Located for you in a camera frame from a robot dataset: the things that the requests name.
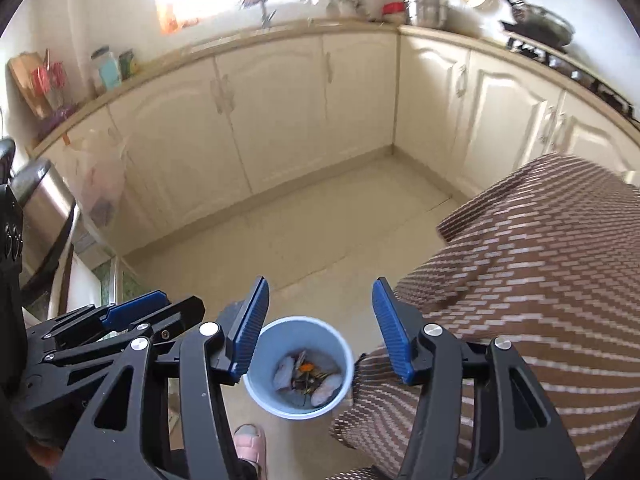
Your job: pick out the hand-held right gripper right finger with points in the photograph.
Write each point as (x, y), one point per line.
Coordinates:
(392, 335)

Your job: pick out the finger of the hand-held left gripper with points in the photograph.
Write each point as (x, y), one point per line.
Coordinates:
(170, 320)
(135, 306)

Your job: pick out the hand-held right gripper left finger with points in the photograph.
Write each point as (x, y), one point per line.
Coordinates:
(247, 335)

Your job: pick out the light blue plastic bin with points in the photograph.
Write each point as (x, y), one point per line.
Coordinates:
(300, 335)

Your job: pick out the white plastic wad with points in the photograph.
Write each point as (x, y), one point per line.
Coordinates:
(284, 374)

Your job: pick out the orange peel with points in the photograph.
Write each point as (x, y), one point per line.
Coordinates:
(306, 366)

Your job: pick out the black snack packet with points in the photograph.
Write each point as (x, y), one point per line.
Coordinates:
(312, 382)

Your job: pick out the grey brown wrapper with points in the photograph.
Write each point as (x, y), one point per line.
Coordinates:
(327, 389)

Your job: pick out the green patterned floor mat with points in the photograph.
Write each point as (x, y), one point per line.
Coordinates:
(125, 290)

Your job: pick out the stainless steel bin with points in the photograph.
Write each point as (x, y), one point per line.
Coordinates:
(45, 210)

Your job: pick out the pink slipper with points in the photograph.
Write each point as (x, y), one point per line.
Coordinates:
(250, 442)

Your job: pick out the hanging clear plastic bag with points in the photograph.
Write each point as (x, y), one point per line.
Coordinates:
(100, 185)

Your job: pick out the polka-dot covered stool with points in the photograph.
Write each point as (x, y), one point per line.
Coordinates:
(370, 474)

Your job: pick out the purple cloth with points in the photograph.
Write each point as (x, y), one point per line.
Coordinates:
(57, 119)

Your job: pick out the wooden cutting board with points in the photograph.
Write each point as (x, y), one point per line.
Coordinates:
(25, 82)

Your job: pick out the red pink kitchen tool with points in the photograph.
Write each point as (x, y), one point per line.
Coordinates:
(49, 80)

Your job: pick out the cream lower kitchen cabinets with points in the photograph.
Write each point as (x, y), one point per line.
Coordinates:
(300, 120)

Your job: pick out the clear glass jar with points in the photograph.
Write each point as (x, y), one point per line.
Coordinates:
(107, 70)

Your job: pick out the green yellow sponge pack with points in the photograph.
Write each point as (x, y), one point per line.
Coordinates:
(128, 64)

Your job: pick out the orange dish cloth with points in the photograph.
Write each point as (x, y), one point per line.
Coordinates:
(170, 16)

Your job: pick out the beige kitchen countertop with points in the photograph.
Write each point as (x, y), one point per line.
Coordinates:
(280, 35)

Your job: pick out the steel sink faucet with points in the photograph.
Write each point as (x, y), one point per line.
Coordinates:
(260, 7)

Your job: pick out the black gas stove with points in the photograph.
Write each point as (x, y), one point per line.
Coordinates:
(575, 67)

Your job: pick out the red container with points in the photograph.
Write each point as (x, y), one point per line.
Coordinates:
(394, 11)

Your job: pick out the steel steamer pot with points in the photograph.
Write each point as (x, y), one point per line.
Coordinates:
(425, 10)

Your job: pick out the black wok with lid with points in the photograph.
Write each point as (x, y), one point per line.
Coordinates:
(542, 22)

